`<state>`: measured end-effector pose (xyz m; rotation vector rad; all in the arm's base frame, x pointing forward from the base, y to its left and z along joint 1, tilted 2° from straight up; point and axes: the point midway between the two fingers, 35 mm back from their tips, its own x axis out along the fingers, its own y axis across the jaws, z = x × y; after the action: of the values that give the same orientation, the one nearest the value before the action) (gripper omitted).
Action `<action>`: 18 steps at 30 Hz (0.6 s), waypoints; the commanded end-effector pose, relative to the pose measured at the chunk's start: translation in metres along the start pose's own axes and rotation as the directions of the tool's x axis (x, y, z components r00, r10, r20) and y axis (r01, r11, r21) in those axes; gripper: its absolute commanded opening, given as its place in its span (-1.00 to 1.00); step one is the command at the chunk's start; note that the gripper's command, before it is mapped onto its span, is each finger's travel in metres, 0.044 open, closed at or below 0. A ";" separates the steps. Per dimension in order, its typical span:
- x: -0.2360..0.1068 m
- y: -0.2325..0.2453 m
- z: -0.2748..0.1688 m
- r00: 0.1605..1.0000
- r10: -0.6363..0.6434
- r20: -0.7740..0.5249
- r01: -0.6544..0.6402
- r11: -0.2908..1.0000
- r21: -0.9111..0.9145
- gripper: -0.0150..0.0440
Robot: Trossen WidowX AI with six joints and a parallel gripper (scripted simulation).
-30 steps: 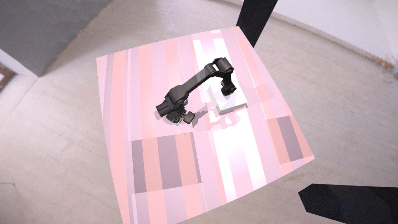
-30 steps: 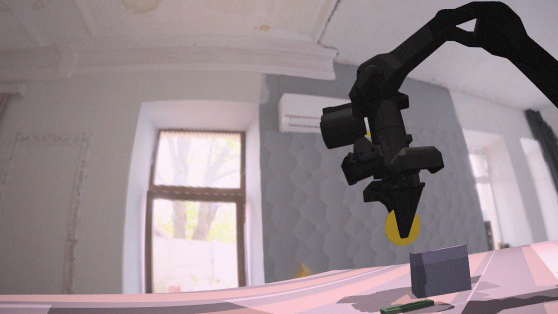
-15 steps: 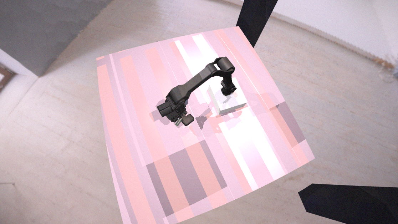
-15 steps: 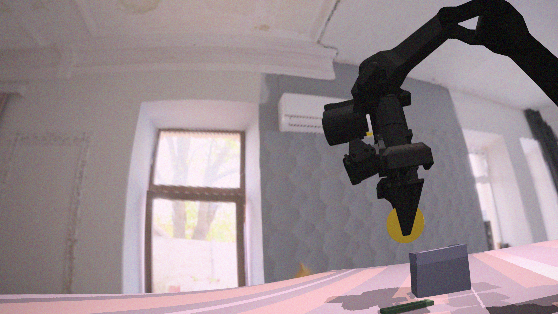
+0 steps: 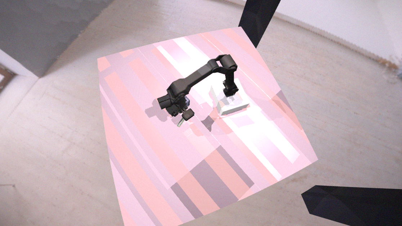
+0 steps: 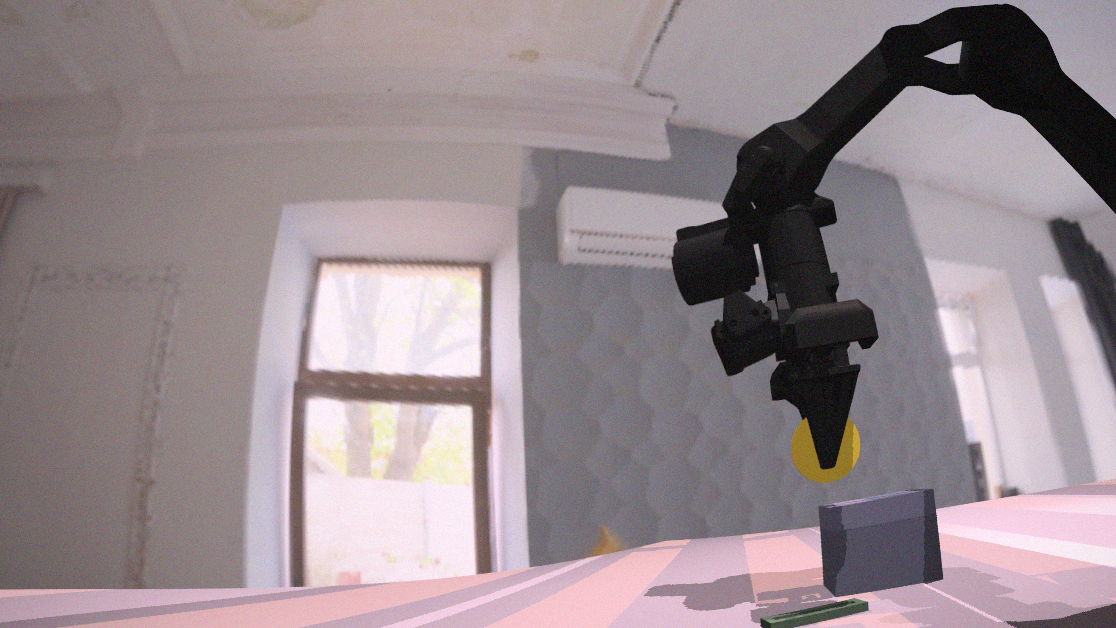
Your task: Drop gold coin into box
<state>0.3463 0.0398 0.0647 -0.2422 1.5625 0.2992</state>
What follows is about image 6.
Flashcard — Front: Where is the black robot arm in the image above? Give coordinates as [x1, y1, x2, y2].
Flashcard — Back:
[672, 3, 1116, 376]

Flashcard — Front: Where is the gold coin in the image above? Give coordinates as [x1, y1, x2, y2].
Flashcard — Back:
[791, 417, 862, 483]

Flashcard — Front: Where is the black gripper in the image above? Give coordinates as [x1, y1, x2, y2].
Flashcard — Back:
[766, 262, 879, 468]

